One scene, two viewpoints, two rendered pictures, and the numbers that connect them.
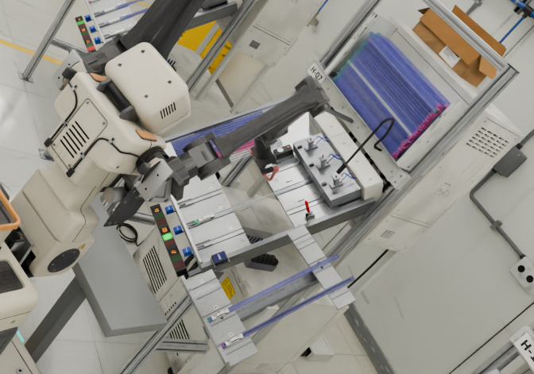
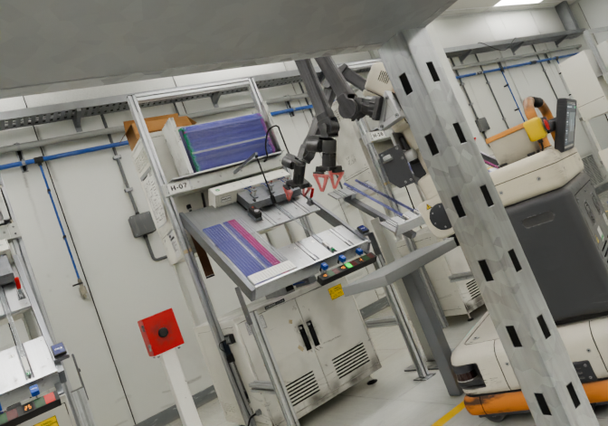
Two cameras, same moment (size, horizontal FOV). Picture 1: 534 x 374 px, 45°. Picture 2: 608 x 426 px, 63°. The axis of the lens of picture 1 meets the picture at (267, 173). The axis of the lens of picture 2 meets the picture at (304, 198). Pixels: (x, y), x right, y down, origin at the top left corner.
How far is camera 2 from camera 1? 318 cm
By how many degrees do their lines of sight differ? 80
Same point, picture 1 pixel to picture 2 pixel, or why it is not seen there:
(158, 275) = (305, 383)
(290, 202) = (298, 212)
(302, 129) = (223, 211)
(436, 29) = (153, 128)
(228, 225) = (328, 235)
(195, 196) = (306, 254)
